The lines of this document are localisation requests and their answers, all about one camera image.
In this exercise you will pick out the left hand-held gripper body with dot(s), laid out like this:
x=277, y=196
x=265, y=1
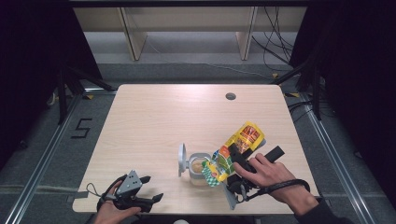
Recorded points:
x=130, y=184

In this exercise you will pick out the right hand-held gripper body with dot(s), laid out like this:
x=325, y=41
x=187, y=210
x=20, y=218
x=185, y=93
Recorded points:
x=236, y=186

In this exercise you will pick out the yellow spouted food pouch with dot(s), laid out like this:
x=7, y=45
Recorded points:
x=249, y=133

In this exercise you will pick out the grey plastic pitcher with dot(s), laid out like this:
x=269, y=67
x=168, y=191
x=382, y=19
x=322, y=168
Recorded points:
x=182, y=158

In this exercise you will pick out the person's right hand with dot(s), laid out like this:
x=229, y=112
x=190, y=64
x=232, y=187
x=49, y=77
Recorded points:
x=274, y=180

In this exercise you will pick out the person's left hand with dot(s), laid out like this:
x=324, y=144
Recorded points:
x=109, y=216

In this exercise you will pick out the white rounded object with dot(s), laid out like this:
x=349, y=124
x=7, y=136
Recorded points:
x=181, y=222

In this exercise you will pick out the beige food granules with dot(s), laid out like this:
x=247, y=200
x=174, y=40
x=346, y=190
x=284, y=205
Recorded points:
x=197, y=167

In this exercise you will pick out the black tripod stand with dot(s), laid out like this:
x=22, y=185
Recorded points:
x=62, y=99
x=317, y=93

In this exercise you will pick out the black curtain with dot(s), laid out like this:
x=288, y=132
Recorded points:
x=25, y=77
x=358, y=77

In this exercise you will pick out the beige wooden shelf unit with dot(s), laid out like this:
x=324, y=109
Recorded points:
x=186, y=18

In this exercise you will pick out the gray metal floor rail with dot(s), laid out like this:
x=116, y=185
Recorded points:
x=340, y=165
x=42, y=165

